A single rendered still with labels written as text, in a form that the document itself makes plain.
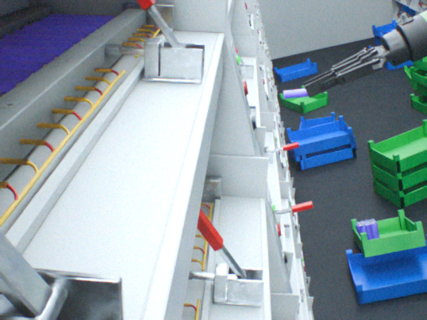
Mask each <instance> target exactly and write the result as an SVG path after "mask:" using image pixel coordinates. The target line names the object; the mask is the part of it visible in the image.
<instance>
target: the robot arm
mask: <svg viewBox="0 0 427 320"><path fill-rule="evenodd" d="M401 16H402V21H400V22H399V24H397V26H396V30H393V31H391V32H389V33H387V34H385V35H383V36H381V38H380V42H382V45H381V46H379V47H373V48H371V49H368V48H364V49H363V50H361V51H360V52H358V53H357V54H355V55H353V56H351V57H349V58H347V59H345V60H343V61H341V62H340V63H337V64H335V65H333V66H332V68H331V69H330V70H329V71H326V72H324V73H322V74H320V75H319V76H317V77H315V78H313V79H310V80H309V81H306V82H304V83H303V85H304V88H305V89H306V91H307V92H308V95H309V97H310V98H311V97H313V96H315V95H317V94H319V93H322V92H325V91H327V90H329V89H331V88H332V87H333V86H335V85H337V84H341V86H343V85H346V84H348V83H351V82H353V81H355V80H358V79H360V78H363V77H365V76H367V75H370V74H372V73H375V72H379V71H382V70H383V69H384V68H383V65H384V64H386V63H387V62H390V63H391V64H392V65H393V66H398V65H400V64H402V63H404V62H407V61H409V60H411V61H412V62H414V63H415V62H417V61H419V60H420V61H421V62H423V58H424V57H427V10H425V11H424V12H422V13H420V14H418V15H416V16H414V17H412V18H411V17H409V18H407V16H406V14H405V13H403V14H401Z"/></svg>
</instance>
